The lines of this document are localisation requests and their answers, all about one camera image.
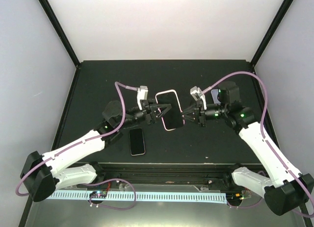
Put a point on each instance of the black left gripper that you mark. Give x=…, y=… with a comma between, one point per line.
x=146, y=106

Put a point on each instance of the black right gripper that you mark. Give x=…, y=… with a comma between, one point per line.
x=200, y=115

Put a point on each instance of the pink phone case with phone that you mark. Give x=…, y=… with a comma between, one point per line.
x=172, y=117

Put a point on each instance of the purple phone case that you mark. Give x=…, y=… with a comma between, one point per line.
x=214, y=94

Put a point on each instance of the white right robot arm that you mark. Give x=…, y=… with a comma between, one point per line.
x=285, y=187

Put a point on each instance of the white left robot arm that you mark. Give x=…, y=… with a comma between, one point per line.
x=43, y=174

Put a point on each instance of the black smartphone on table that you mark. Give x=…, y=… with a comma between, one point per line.
x=137, y=145

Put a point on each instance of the right controller circuit board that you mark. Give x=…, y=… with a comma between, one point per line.
x=244, y=194

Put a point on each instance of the controller circuit board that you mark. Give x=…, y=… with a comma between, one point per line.
x=244, y=194
x=98, y=195

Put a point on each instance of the left controller circuit board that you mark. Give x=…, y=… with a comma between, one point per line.
x=98, y=195

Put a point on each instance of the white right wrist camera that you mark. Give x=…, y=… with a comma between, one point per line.
x=197, y=94

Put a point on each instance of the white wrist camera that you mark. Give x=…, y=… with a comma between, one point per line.
x=142, y=92
x=197, y=94

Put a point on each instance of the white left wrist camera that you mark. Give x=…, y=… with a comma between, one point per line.
x=142, y=92

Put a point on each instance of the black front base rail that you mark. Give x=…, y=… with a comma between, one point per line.
x=165, y=174

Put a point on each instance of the white slotted cable duct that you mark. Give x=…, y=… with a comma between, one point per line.
x=81, y=195

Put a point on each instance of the black right frame post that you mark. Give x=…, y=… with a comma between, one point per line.
x=280, y=14

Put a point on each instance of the black frame post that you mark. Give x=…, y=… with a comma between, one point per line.
x=59, y=30
x=280, y=14

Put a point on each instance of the black left frame post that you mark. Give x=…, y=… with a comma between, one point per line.
x=59, y=30

